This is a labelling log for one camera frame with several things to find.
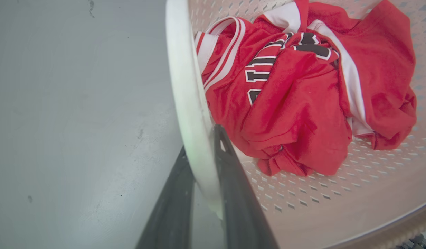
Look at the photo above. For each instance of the red basketball jersey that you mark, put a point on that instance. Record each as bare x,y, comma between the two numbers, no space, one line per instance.
302,103

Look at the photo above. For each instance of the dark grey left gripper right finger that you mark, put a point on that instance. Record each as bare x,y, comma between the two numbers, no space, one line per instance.
242,207

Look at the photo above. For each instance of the white perforated plastic laundry basket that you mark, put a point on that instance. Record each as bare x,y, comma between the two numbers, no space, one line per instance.
337,207

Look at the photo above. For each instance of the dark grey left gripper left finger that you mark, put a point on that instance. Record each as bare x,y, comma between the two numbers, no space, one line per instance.
171,214

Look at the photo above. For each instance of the dark grey robot base part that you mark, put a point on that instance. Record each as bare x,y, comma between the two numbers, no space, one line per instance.
416,242

